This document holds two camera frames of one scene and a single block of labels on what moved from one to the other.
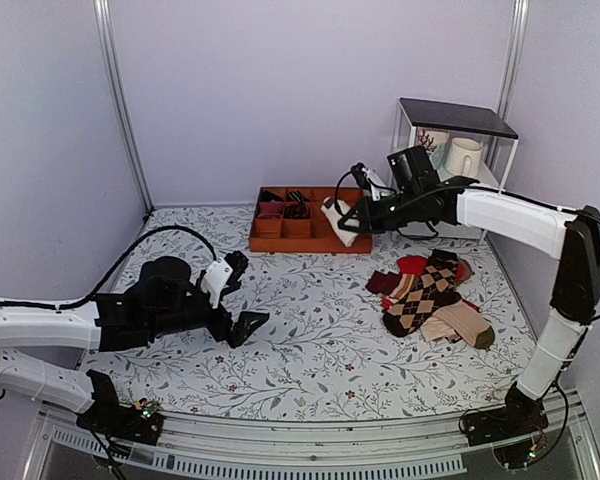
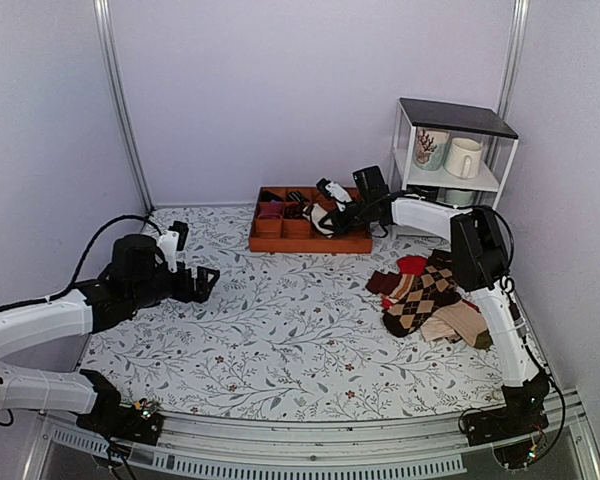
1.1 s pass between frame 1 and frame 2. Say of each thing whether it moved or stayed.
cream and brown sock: moved
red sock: stayed
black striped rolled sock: stayed
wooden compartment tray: stayed
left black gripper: moved
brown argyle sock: stayed
